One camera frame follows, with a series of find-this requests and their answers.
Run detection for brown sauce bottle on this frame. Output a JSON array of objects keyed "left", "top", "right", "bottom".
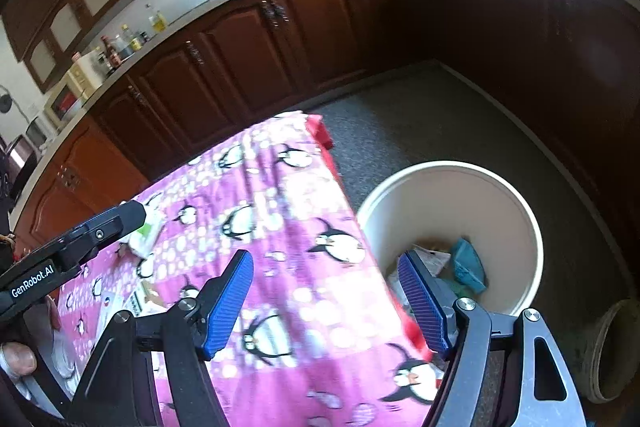
[{"left": 101, "top": 36, "right": 121, "bottom": 68}]

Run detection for white plastic bucket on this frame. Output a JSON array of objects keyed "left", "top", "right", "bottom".
[{"left": 357, "top": 161, "right": 543, "bottom": 318}]

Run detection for silver metal appliance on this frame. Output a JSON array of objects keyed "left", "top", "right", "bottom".
[{"left": 25, "top": 117, "right": 51, "bottom": 150}]

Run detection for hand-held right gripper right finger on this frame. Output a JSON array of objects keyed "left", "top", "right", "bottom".
[{"left": 397, "top": 251, "right": 588, "bottom": 427}]

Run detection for silver rice cooker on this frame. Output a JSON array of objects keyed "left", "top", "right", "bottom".
[{"left": 0, "top": 134, "right": 38, "bottom": 202}]

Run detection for grey kitchen countertop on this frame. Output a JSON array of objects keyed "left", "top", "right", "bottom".
[{"left": 7, "top": 0, "right": 640, "bottom": 233}]

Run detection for pink penguin print blanket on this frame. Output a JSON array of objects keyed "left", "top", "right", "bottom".
[{"left": 55, "top": 111, "right": 441, "bottom": 427}]

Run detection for dirty grey bucket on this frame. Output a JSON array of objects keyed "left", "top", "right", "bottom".
[{"left": 582, "top": 298, "right": 640, "bottom": 404}]

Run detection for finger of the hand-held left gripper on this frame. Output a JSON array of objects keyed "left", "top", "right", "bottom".
[{"left": 59, "top": 200, "right": 147, "bottom": 261}]

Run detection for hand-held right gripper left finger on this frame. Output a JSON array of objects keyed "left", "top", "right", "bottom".
[{"left": 67, "top": 249, "right": 256, "bottom": 427}]

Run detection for person's left hand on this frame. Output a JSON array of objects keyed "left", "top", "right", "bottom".
[{"left": 0, "top": 341, "right": 38, "bottom": 377}]

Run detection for white tissue pack green label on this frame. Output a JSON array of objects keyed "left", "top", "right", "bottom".
[{"left": 120, "top": 202, "right": 166, "bottom": 258}]

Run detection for yellow cooking oil bottle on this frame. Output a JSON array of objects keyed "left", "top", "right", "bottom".
[{"left": 149, "top": 4, "right": 168, "bottom": 34}]

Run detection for teal fluffy cloth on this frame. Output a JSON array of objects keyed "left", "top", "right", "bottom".
[{"left": 450, "top": 238, "right": 488, "bottom": 294}]

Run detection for cream microwave with red door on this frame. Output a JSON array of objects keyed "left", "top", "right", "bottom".
[{"left": 44, "top": 53, "right": 106, "bottom": 122}]

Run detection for yellow cap bottle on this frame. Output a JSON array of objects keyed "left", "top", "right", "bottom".
[{"left": 123, "top": 24, "right": 143, "bottom": 52}]

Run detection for wooden lower cabinets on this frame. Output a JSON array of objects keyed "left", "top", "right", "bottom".
[{"left": 10, "top": 0, "right": 640, "bottom": 258}]

